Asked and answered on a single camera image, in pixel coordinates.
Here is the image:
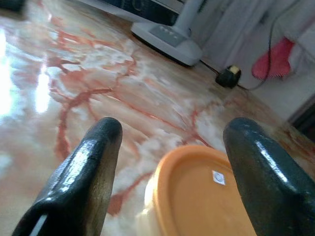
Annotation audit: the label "black power adapter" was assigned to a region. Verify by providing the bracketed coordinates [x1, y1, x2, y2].
[216, 65, 242, 89]

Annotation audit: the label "thin black power cable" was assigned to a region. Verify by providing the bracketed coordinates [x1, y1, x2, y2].
[237, 0, 298, 91]

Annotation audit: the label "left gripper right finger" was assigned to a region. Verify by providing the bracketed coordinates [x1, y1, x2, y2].
[223, 117, 315, 236]

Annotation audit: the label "black low cabinet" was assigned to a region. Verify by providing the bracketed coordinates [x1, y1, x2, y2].
[108, 0, 183, 27]

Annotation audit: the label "white draped fabric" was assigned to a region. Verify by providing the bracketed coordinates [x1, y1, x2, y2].
[194, 0, 315, 121]

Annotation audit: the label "orange lidded plastic container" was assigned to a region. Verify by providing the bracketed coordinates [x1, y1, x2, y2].
[134, 145, 258, 236]

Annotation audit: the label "red fuzzy cloth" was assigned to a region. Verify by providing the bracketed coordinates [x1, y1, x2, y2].
[251, 36, 296, 81]

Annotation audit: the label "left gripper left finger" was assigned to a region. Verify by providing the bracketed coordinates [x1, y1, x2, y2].
[11, 117, 123, 236]

